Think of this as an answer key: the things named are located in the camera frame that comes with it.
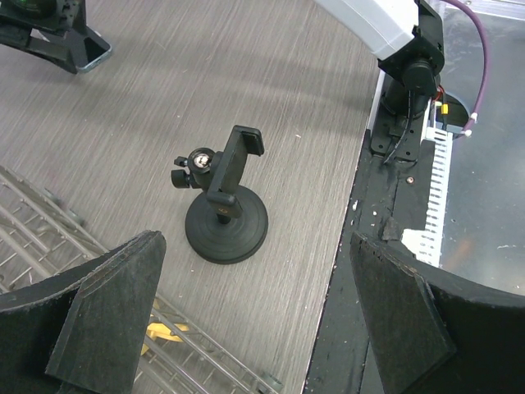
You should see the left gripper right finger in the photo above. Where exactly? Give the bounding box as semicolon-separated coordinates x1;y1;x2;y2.
363;252;524;393

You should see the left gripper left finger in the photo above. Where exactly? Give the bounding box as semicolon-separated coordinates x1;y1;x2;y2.
1;231;167;393

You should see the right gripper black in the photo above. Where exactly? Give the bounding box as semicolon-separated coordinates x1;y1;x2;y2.
1;1;89;74

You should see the black smartphone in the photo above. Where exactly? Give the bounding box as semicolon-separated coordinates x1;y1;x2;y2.
76;30;112;73

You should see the black phone stand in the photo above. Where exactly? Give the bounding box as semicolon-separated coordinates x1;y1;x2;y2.
171;125;269;265

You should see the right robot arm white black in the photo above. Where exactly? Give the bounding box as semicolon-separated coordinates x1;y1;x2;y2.
1;0;445;117

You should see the yellow cup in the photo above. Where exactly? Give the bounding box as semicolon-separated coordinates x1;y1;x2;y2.
141;299;189;355

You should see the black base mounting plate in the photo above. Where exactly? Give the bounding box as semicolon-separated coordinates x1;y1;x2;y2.
303;71;436;394

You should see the white slotted cable duct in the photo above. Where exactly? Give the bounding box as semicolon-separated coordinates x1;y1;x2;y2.
399;126;454;268

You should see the grey wire dish rack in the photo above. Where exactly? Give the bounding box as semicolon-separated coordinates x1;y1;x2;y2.
1;167;283;393

